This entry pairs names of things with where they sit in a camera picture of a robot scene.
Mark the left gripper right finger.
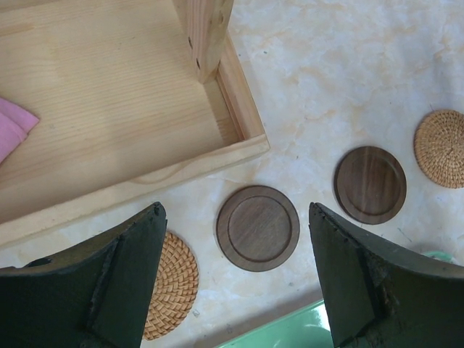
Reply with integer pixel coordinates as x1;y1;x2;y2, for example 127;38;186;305
309;203;463;347

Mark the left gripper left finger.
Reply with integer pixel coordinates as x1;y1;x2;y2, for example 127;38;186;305
1;203;167;347

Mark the woven rattan coaster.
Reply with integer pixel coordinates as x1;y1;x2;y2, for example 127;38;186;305
143;231;199;341

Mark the dark brown wooden coaster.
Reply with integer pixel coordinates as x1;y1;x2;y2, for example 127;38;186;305
333;146;407;225

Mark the dark reddish wooden coaster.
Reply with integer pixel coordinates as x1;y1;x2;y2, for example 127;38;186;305
216;185;300;273

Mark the light woven coaster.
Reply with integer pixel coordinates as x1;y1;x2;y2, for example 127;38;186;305
413;109;463;189

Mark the green floral tray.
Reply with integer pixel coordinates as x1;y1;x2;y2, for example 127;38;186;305
228;252;458;347

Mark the pink cloth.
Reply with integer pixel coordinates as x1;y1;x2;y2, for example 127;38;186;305
1;98;39;162

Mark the wooden rack stand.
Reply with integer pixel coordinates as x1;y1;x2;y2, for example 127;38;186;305
1;1;269;244

